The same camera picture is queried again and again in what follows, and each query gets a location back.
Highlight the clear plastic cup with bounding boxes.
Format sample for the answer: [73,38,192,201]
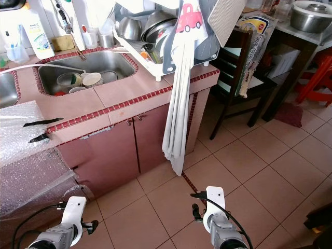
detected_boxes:
[5,31,28,64]

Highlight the long black knife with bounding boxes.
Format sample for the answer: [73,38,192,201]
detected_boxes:
[23,118,64,128]

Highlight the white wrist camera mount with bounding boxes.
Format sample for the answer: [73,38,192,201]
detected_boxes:
[202,186,227,232]
[60,196,88,244]

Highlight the white dish soap bottle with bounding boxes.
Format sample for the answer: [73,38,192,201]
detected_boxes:
[22,10,55,60]

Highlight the small steel bowl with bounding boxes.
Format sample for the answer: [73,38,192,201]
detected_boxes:
[118,17,143,39]

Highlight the pink kitchen cabinet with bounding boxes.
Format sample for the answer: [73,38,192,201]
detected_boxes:
[57,93,205,200]

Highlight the black frying pan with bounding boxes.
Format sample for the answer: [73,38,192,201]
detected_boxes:
[0,0,26,10]

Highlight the pale green bowl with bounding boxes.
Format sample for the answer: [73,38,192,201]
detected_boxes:
[57,73,82,89]

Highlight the beige cup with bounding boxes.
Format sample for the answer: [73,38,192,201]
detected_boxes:
[81,72,103,87]

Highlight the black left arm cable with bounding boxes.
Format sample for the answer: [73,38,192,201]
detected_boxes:
[9,204,67,249]

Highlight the white cup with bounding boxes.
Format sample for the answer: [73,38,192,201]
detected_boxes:
[83,27,99,49]

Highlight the metal cup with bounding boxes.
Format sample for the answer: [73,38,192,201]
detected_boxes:
[99,31,115,48]

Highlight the large steel bowl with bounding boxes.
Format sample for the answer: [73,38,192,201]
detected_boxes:
[141,11,179,45]

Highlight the steel pot with lid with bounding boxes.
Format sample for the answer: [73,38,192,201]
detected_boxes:
[289,0,332,33]

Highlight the dark red floor mat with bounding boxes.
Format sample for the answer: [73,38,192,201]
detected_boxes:
[274,102,304,128]

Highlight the beige ribbed board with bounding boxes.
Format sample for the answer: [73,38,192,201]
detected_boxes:
[207,0,247,47]

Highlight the dark wooden table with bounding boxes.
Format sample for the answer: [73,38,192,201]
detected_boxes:
[262,21,332,122]

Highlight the red plastic stool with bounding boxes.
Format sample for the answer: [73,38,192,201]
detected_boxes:
[295,49,332,107]

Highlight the clear bag yellow label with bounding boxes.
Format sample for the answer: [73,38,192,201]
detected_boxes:
[238,13,278,98]

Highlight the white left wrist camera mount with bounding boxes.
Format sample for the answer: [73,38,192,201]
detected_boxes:
[60,196,88,244]

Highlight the short black knife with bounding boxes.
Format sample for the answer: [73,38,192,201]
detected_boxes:
[30,133,50,143]

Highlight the clear bubble wrap sheet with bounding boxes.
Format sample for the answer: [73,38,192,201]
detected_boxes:
[0,100,78,218]

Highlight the white grey dish rack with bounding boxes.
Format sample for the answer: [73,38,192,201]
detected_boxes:
[113,0,218,82]

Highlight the grey metal bowl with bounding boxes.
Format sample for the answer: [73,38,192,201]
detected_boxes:
[101,71,119,84]

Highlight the black wooden chair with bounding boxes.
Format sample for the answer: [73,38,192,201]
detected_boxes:
[210,29,280,141]

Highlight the black object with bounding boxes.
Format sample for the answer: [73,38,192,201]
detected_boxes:
[303,202,332,231]

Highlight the white chrome faucet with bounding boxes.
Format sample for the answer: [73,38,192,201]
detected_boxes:
[52,0,86,52]

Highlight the brown sponge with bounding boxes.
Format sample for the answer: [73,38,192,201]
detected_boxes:
[51,35,76,51]

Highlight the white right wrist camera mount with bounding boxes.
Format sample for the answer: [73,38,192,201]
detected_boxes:
[202,186,227,232]

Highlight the white towel red car print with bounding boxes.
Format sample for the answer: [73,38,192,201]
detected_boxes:
[161,0,211,177]

